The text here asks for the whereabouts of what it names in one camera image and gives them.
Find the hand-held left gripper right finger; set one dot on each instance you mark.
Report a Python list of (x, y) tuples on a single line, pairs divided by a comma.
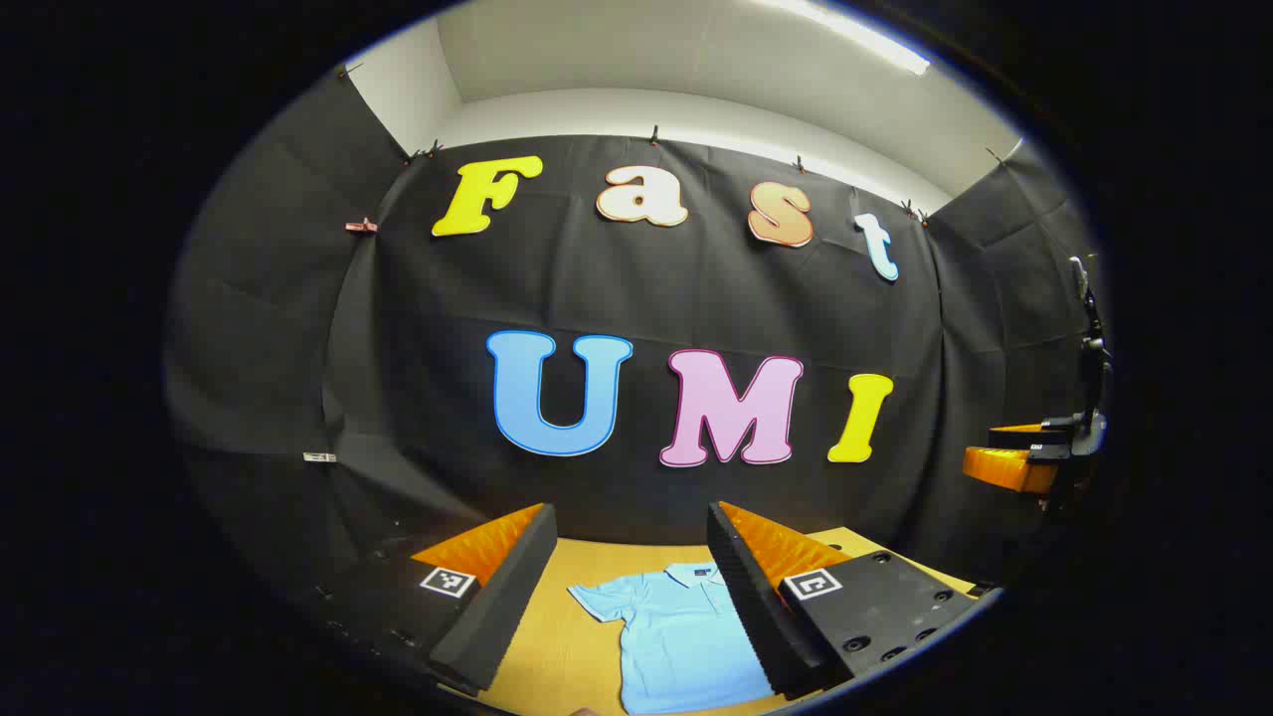
[(756, 617)]

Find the pink cloth clip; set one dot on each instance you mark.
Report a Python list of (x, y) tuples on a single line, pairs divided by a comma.
[(361, 227)]

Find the light blue T-shirt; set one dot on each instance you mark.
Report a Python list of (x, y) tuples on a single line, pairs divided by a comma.
[(676, 636)]

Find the small white label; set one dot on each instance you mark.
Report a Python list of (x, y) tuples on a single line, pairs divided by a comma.
[(319, 457)]

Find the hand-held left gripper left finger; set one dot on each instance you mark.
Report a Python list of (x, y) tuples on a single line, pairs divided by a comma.
[(497, 607)]

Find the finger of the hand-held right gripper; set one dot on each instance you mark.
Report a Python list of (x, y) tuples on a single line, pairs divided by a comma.
[(1009, 469), (1024, 432)]

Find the black backdrop cloth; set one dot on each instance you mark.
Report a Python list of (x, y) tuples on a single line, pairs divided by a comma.
[(646, 288)]

